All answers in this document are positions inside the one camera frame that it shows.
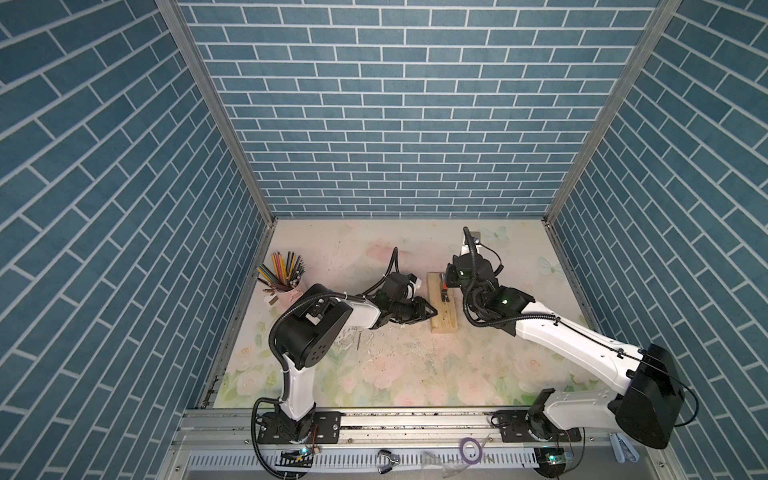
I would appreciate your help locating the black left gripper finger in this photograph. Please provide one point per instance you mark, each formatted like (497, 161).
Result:
(419, 318)
(424, 307)

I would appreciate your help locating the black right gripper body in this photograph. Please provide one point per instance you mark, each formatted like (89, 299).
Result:
(452, 277)

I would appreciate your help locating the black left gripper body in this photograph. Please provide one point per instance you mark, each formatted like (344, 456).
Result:
(402, 310)

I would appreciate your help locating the wooden block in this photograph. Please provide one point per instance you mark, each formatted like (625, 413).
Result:
(445, 322)

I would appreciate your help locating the red-handled claw hammer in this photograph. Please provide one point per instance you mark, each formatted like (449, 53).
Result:
(444, 293)

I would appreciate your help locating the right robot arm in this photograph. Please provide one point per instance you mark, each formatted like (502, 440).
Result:
(643, 394)

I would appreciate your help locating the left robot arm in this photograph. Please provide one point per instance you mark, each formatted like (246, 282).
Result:
(304, 334)

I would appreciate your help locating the pink pencil cup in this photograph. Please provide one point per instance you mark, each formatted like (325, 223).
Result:
(289, 297)

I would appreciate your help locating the grey clamp tool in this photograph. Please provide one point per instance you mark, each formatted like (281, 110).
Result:
(623, 449)

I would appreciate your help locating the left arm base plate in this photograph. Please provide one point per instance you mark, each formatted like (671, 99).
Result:
(317, 427)

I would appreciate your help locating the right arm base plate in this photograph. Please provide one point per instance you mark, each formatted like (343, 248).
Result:
(519, 426)

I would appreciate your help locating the aluminium mounting rail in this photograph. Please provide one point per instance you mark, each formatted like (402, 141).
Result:
(446, 439)

